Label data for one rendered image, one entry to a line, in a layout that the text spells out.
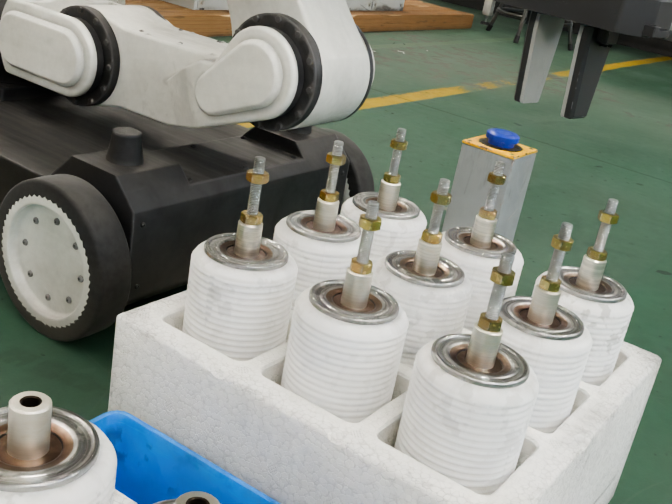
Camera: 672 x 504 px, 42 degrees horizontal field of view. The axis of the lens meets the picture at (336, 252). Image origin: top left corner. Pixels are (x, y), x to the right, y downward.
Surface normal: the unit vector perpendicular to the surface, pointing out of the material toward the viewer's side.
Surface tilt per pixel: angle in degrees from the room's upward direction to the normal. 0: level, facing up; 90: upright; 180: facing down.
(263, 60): 90
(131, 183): 46
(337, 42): 50
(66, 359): 0
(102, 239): 55
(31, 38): 90
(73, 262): 90
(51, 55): 90
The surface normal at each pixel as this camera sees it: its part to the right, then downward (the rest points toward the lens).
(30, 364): 0.17, -0.91
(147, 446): -0.54, 0.19
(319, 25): 0.72, -0.33
